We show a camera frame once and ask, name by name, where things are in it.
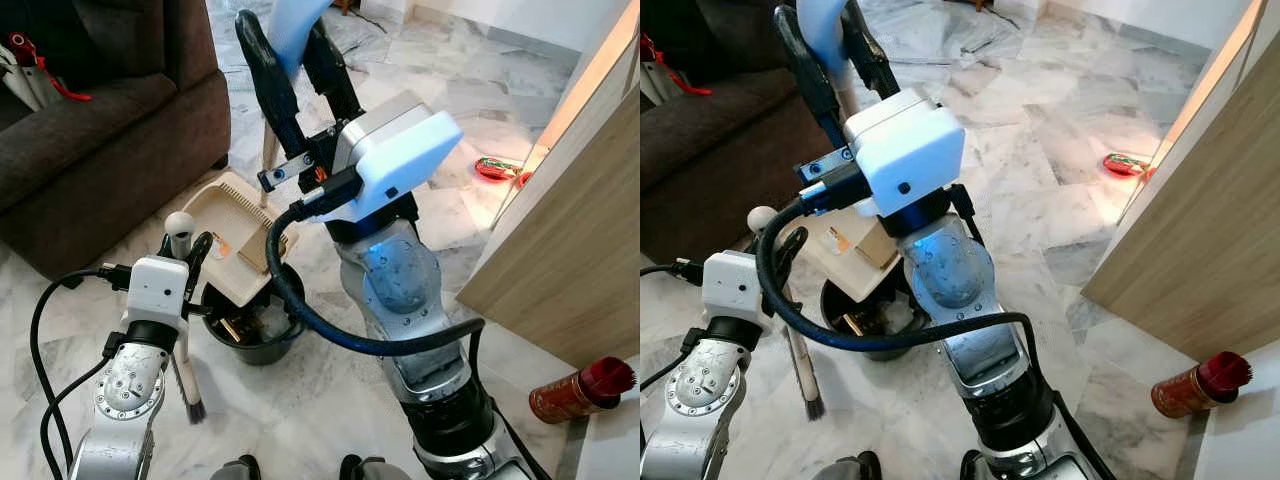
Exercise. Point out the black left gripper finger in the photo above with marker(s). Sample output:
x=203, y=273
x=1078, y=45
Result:
x=789, y=258
x=199, y=262

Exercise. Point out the red snack packet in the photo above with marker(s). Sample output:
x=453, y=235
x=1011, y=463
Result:
x=497, y=168
x=1125, y=165

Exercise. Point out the light wooden cabinet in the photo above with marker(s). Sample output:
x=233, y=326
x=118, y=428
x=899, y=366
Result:
x=1200, y=230
x=570, y=230

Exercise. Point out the dark brown fabric sofa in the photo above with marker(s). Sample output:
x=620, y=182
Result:
x=100, y=150
x=720, y=150

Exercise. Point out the brown can with red lid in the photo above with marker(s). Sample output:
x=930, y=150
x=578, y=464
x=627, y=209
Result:
x=565, y=397
x=1185, y=390

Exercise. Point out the beige hand broom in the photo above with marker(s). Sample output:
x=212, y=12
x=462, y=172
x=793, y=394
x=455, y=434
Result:
x=761, y=218
x=180, y=222

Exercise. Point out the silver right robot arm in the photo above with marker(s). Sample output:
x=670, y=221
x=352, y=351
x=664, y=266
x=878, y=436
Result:
x=950, y=280
x=400, y=280

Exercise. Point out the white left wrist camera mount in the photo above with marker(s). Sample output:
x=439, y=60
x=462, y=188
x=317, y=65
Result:
x=155, y=290
x=730, y=285

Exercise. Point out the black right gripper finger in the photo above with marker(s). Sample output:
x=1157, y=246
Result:
x=868, y=60
x=330, y=80
x=808, y=75
x=270, y=80

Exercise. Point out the black round waste bin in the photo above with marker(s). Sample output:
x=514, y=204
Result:
x=840, y=300
x=255, y=350

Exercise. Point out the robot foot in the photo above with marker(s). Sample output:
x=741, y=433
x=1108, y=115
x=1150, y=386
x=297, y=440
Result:
x=240, y=468
x=368, y=469
x=972, y=468
x=850, y=467

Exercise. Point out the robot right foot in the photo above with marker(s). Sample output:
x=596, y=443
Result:
x=368, y=469
x=972, y=468

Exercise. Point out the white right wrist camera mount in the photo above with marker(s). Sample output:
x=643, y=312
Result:
x=400, y=150
x=910, y=145

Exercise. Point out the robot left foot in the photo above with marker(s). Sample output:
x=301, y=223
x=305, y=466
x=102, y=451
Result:
x=850, y=467
x=240, y=468

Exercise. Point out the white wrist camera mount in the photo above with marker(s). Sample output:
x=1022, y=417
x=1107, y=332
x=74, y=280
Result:
x=400, y=150
x=910, y=145
x=155, y=290
x=730, y=285

